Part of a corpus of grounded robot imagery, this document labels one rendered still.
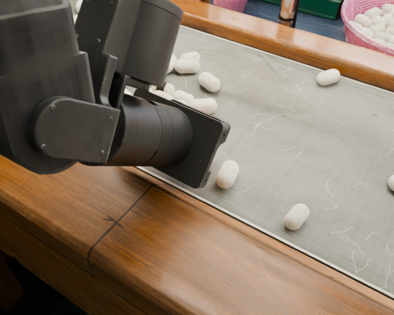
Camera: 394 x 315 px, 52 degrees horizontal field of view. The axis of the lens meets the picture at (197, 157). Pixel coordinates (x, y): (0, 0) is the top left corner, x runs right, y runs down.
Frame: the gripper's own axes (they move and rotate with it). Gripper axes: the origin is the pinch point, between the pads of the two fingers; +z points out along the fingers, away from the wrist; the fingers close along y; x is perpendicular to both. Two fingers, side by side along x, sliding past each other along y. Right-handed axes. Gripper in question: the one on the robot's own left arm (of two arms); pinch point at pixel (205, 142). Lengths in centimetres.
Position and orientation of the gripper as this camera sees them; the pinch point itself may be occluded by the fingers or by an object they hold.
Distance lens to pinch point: 46.1
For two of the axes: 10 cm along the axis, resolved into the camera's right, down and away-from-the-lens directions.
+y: -8.2, -4.0, 4.0
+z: 4.3, 0.2, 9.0
